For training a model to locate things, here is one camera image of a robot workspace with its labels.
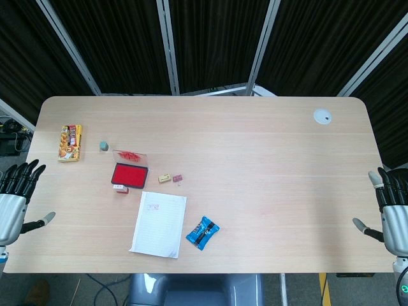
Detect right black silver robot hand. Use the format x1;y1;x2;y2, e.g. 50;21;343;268
352;166;408;258

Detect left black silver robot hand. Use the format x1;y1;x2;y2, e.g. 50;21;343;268
0;159;56;247

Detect black floor equipment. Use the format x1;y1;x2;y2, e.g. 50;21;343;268
0;116;34;157

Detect yellow snack box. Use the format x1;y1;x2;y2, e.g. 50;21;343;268
57;124;84;164

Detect thin wooden stick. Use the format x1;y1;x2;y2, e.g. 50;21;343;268
71;279;81;306

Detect black curtain panel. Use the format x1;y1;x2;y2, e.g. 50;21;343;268
0;0;97;127
49;0;173;96
254;0;408;96
349;47;408;170
167;0;272;95

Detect red ink pad clear lid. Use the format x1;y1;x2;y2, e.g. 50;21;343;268
110;149;150;190

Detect white table leg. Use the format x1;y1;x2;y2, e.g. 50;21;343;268
278;273;289;306

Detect white lined paper pad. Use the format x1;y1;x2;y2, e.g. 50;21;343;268
128;191;188;260

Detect blue snack packet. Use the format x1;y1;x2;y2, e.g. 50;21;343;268
185;215;222;252

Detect grey robot torso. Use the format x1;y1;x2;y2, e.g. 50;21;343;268
126;273;266;306

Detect grey partition foot bar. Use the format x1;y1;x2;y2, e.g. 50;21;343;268
179;82;279;98

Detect grey partition post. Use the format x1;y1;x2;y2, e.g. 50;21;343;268
245;0;281;96
336;14;408;98
35;0;103;96
0;98;36;132
155;0;180;96

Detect blue floor cable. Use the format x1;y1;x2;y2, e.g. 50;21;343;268
91;273;130;306

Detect white table cable grommet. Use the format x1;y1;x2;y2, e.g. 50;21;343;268
312;108;333;126

